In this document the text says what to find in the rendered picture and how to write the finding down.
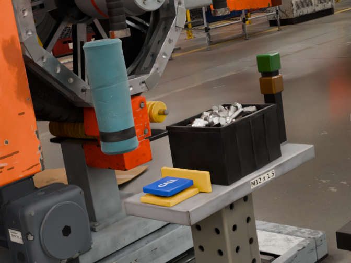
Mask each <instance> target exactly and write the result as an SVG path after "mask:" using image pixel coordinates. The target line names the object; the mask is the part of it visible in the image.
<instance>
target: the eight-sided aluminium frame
mask: <svg viewBox="0 0 351 263"><path fill-rule="evenodd" d="M11 2H12V5H13V10H14V15H15V21H16V26H17V31H18V36H19V41H20V46H21V51H22V56H23V60H24V63H25V67H26V68H28V69H29V70H30V71H31V72H33V73H34V74H35V75H37V76H38V77H39V78H40V79H42V80H43V81H44V82H46V83H47V84H48V85H49V86H51V87H52V88H53V89H55V90H56V91H57V92H58V93H60V94H61V95H62V96H64V97H65V98H66V99H67V100H68V101H69V102H71V103H73V104H74V105H75V106H77V107H94V105H93V101H92V96H91V92H90V86H89V85H88V84H87V83H85V82H84V81H83V80H82V79H80V78H79V77H78V76H77V75H76V74H74V73H73V72H72V71H71V70H70V69H68V68H67V67H66V66H65V65H63V64H62V63H61V62H60V61H59V60H57V59H56V58H55V57H54V56H53V55H51V54H50V53H49V52H48V51H46V50H45V49H44V48H43V47H42V46H40V45H39V43H38V38H37V33H36V28H35V24H34V19H33V14H32V8H31V3H30V0H11ZM159 10H160V20H159V22H158V24H157V26H156V28H155V31H154V33H153V35H152V37H151V40H150V42H149V44H148V46H147V48H146V50H145V53H144V55H143V57H142V59H141V61H140V63H139V65H138V68H137V70H136V72H135V74H134V75H131V76H128V84H129V88H130V95H134V94H137V93H140V92H144V91H150V90H151V89H153V88H156V86H157V84H158V82H159V81H160V80H161V75H162V73H163V71H164V69H165V66H166V64H167V62H168V60H169V57H170V55H171V53H172V51H173V49H174V46H175V44H176V42H177V40H178V38H179V35H180V33H181V31H182V29H184V24H185V22H186V9H185V7H184V0H165V1H164V3H163V4H162V6H161V7H160V8H159ZM22 12H23V14H22ZM26 32H27V33H26Z"/></svg>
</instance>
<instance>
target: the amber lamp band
mask: <svg viewBox="0 0 351 263"><path fill-rule="evenodd" d="M259 82H260V91H261V94H277V93H280V92H282V91H284V86H283V77H282V75H281V74H279V75H276V76H273V77H260V78H259Z"/></svg>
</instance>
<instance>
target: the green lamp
mask: <svg viewBox="0 0 351 263"><path fill-rule="evenodd" d="M256 61H257V66H258V72H260V73H272V72H274V71H277V70H280V69H281V63H280V54H279V52H267V53H263V54H260V55H257V56H256Z"/></svg>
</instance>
